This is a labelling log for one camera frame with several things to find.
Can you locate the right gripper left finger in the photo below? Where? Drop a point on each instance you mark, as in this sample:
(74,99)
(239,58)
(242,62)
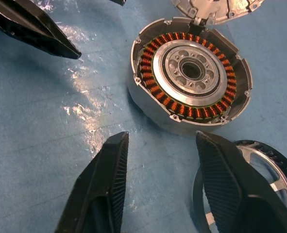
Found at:
(102,189)

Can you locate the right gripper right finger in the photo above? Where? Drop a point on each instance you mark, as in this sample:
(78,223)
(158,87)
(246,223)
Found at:
(225,189)

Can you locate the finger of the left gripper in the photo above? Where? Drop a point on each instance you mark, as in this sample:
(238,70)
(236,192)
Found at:
(119,2)
(29,26)

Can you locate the silver motor housing copper windings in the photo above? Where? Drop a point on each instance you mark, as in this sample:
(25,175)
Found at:
(157,60)

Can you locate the silver metal ring part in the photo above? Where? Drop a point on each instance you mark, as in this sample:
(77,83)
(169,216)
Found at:
(206,9)

